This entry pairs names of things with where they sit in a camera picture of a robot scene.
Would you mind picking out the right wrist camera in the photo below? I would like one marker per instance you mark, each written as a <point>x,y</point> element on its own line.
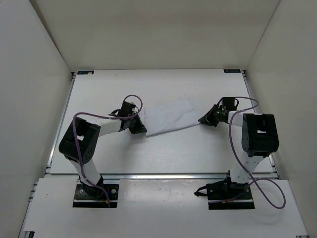
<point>229,103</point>

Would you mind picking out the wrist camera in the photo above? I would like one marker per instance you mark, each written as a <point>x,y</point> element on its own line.
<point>127,109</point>
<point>229,103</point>

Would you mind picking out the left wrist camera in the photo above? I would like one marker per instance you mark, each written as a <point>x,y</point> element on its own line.
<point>127,109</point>

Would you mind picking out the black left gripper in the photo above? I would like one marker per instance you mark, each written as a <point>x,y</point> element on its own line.
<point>139,128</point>

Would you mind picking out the blue label sticker right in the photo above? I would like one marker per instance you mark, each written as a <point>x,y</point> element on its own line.
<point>232,71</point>

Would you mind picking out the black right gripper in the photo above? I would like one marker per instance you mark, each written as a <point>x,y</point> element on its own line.
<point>208,119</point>

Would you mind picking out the aluminium table edge rail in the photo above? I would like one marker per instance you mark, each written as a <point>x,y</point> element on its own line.
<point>164,176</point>

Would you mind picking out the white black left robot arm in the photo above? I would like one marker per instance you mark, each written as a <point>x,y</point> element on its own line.
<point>80,140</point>

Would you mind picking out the blue label sticker left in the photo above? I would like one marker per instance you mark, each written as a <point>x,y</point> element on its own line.
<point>85,72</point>

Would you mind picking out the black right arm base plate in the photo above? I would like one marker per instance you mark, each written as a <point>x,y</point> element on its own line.
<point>221,197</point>

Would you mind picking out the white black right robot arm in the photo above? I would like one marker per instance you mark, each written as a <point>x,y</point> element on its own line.
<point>259,138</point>

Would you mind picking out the blue label sticker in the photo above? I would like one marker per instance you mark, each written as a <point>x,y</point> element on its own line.
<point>232,71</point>
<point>85,72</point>

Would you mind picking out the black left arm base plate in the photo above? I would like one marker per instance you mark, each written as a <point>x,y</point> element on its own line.
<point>91,197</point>

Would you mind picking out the white fabric skirt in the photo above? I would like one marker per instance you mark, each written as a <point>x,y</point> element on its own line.
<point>169,117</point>

